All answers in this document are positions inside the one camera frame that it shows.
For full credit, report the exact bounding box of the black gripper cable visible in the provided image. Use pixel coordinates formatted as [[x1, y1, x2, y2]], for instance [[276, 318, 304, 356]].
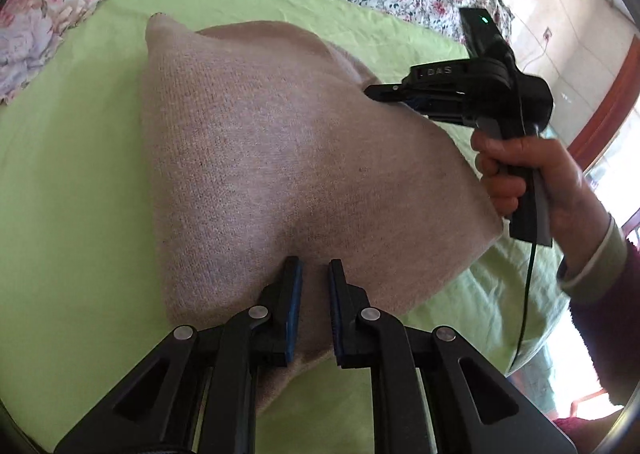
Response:
[[507, 234, 537, 377]]

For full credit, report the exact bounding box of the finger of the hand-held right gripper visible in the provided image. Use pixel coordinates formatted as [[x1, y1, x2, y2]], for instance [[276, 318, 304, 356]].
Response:
[[400, 98, 473, 128], [364, 82, 468, 100]]

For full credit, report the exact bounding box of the light green bed sheet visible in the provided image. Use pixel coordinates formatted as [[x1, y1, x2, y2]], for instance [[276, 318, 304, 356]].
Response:
[[0, 0, 568, 454]]

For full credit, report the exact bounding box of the beige knitted sweater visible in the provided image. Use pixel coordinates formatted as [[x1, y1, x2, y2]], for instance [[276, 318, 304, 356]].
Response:
[[140, 12, 503, 422]]

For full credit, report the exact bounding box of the red-brown wooden frame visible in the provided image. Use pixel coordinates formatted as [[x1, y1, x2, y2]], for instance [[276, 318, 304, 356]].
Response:
[[567, 36, 640, 169]]

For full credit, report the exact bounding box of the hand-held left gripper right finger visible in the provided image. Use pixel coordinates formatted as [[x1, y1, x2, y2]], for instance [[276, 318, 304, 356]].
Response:
[[327, 259, 576, 454]]

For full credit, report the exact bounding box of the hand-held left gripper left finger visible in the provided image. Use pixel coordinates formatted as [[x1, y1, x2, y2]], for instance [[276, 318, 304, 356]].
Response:
[[52, 256, 305, 454]]

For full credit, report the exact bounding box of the person's right forearm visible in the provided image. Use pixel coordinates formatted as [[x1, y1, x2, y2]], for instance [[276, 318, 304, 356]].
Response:
[[556, 214, 640, 407]]

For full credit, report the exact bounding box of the person's right hand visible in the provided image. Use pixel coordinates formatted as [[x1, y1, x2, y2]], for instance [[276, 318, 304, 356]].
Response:
[[471, 131, 613, 267]]

